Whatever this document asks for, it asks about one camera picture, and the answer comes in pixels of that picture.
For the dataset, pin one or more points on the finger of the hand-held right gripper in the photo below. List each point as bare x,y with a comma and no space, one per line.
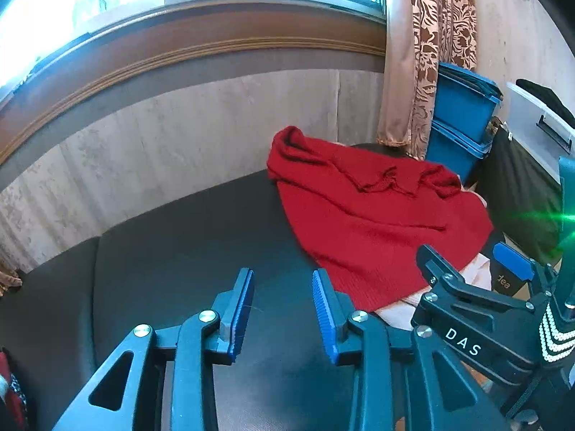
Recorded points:
442,274
512,260

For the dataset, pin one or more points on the black bag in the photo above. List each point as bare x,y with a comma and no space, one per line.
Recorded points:
516,188

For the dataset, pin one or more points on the clear plastic storage box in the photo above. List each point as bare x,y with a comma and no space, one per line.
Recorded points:
530,125

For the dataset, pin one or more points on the red and black garment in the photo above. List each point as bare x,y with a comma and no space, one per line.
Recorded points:
9,395

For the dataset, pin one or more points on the brown patterned curtain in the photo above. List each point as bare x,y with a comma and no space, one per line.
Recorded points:
431,31
8,280

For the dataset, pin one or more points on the dark garment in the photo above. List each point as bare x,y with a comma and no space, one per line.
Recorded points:
548,98

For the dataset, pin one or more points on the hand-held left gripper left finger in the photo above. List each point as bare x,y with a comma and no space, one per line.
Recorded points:
240,318

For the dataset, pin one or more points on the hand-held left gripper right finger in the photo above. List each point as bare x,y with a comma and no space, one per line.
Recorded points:
325,318

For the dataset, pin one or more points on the blue storage box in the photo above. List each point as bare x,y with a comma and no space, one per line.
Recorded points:
462,103
449,152

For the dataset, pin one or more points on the red knit sweater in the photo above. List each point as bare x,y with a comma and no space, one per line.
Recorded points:
373,233

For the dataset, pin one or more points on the wooden window sill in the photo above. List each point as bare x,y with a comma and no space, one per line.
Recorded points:
179,40

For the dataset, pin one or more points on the pink knit sweater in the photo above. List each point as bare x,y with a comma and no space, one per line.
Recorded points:
480,269

